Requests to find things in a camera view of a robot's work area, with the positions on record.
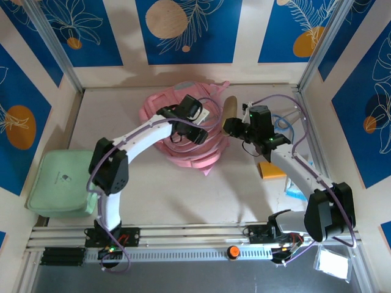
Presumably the orange sticky note pad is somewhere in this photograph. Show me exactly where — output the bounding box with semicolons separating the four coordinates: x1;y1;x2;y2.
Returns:
258;161;288;181

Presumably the orange emergency stop button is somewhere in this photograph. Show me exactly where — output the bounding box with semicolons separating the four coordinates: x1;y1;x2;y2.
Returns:
226;245;241;261

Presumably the black ribbed block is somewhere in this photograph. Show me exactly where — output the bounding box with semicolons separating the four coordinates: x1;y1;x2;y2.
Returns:
40;247;87;267

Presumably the blue looped cable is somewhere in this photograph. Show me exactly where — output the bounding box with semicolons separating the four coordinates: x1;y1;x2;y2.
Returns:
271;113;298;142

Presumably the grey slotted cable duct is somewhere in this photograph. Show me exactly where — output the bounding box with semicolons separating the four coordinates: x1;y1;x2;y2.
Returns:
85;247;274;264

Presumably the blue packet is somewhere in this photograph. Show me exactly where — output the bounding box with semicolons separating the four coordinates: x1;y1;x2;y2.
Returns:
285;178;308;201

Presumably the aluminium side frame rail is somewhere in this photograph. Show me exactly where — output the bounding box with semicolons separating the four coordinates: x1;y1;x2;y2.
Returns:
291;85;343;221

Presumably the mint green pencil case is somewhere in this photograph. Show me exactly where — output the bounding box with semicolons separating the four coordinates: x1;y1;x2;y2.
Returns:
24;149;100;218

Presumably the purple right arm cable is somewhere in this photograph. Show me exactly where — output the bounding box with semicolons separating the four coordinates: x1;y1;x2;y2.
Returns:
252;94;358;267

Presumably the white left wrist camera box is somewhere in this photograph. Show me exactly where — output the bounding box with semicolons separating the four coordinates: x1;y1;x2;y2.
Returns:
195;107;212;125

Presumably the aluminium left frame post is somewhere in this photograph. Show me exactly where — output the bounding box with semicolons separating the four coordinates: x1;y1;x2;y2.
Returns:
23;0;85;93

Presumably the aluminium front frame rail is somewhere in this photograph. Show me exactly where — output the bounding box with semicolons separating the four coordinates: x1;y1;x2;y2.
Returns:
26;220;364;254

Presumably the clear bag with white card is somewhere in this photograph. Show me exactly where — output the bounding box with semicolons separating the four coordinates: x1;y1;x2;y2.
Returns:
313;244;353;281

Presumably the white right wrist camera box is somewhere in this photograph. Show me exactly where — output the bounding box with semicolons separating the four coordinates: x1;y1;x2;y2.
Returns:
242;101;255;123

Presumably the pink backpack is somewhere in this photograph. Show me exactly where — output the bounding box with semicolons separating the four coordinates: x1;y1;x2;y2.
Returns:
139;80;232;176

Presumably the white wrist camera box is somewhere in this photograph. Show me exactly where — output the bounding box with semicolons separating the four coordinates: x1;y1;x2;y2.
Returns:
242;101;255;123
195;107;212;125

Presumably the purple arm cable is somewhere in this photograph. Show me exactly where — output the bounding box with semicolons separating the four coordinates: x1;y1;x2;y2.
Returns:
252;94;358;267
86;96;223;273

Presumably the black wired connector board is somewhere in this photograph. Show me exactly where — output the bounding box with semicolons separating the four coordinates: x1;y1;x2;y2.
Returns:
271;242;305;266
97;244;126;261

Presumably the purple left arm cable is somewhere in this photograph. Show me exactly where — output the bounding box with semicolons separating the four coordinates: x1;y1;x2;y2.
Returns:
86;96;223;273

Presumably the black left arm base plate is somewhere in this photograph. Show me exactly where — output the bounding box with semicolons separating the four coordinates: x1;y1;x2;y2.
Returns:
84;227;141;248

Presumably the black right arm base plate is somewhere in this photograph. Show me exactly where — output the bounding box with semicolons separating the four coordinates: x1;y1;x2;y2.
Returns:
247;224;305;245

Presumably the aluminium right frame post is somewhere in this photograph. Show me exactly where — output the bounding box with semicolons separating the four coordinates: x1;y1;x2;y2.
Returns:
298;0;357;91

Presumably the aluminium frame post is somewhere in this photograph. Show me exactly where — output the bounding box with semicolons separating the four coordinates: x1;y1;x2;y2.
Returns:
298;0;357;91
23;0;85;93

